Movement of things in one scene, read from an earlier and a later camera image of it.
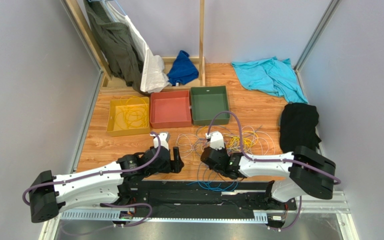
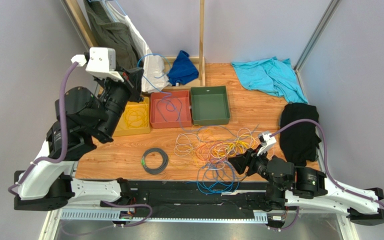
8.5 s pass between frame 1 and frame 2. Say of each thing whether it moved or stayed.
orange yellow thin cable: stayed
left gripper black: moved
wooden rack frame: stayed
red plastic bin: stayed
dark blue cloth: stayed
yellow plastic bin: stayed
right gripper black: moved
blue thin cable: moved
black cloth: stayed
